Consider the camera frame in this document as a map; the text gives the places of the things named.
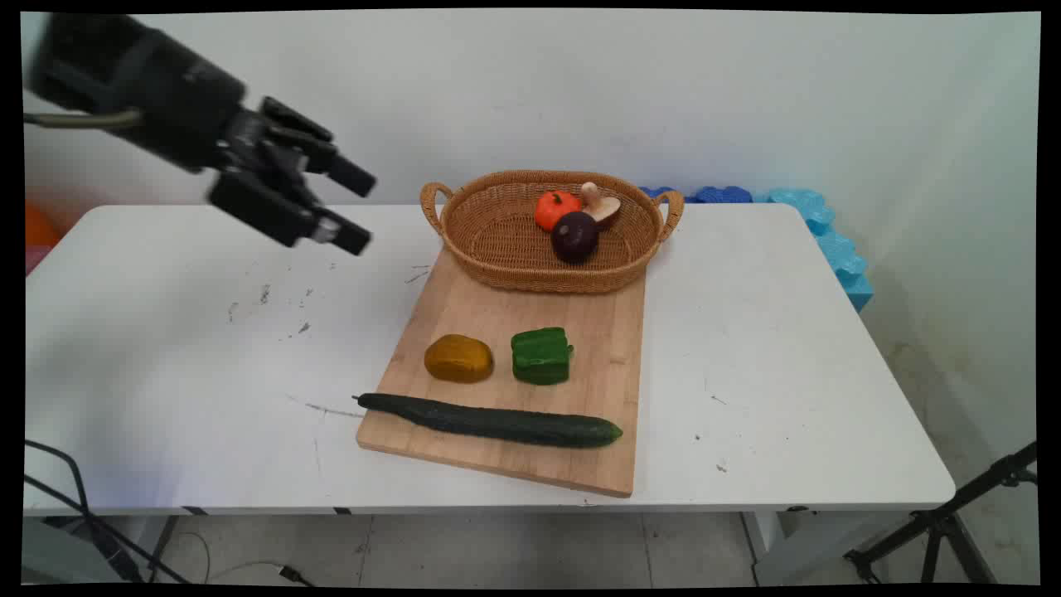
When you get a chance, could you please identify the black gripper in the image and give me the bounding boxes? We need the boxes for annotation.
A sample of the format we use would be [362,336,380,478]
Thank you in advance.
[29,12,378,256]

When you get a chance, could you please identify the dark green cucumber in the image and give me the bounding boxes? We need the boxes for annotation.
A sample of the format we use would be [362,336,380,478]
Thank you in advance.
[352,393,623,449]

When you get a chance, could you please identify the woven wicker basket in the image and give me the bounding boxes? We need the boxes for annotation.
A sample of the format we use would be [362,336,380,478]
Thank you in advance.
[419,170,686,294]

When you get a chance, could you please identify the brown toy potato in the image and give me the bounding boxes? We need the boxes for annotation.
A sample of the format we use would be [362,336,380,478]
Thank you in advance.
[424,333,495,384]

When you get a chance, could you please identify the orange-red toy tomato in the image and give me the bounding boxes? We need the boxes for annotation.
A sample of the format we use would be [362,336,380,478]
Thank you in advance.
[534,189,583,232]

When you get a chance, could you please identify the orange object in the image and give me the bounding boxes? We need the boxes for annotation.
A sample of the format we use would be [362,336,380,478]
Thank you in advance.
[25,202,61,249]

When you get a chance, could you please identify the dark purple toy onion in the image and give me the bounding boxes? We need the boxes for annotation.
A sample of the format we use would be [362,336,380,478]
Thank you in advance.
[551,211,600,265]

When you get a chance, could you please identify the wooden cutting board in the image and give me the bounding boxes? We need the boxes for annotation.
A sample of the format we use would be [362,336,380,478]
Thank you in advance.
[356,247,647,498]

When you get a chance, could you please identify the green toy bell pepper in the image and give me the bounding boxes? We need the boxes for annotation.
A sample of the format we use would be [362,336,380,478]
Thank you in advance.
[510,327,574,386]

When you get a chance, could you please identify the beige toy mushroom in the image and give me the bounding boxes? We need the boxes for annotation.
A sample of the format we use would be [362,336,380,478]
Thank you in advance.
[579,182,622,231]

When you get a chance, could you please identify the light blue foam mat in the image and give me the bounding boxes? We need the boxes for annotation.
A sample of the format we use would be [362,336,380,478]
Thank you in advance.
[753,187,874,313]

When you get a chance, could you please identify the white table leg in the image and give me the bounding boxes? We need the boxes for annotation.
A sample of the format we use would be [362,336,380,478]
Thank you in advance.
[740,509,834,586]

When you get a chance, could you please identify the black tripod stand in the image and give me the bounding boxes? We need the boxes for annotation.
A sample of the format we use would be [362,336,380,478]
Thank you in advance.
[843,441,1039,585]

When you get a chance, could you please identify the white floor cable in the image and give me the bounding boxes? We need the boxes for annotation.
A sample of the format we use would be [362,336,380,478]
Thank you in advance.
[203,559,317,587]

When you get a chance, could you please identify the black cable with connector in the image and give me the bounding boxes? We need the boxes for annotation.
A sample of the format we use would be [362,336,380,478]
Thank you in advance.
[25,439,193,585]

